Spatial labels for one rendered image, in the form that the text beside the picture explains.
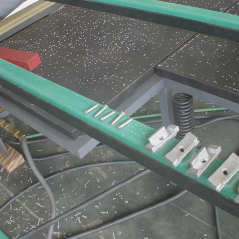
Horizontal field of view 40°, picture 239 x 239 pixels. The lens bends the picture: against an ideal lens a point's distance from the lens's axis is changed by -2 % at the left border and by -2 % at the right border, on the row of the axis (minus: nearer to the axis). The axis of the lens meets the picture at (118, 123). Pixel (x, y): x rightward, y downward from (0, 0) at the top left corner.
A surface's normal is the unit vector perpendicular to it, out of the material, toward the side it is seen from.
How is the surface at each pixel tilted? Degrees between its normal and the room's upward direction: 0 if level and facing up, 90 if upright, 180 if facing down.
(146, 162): 90
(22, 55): 0
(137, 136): 0
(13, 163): 90
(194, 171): 18
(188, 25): 90
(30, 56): 0
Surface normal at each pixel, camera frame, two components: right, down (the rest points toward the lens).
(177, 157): 0.05, -0.59
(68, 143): -0.18, -0.73
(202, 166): -0.40, -0.80
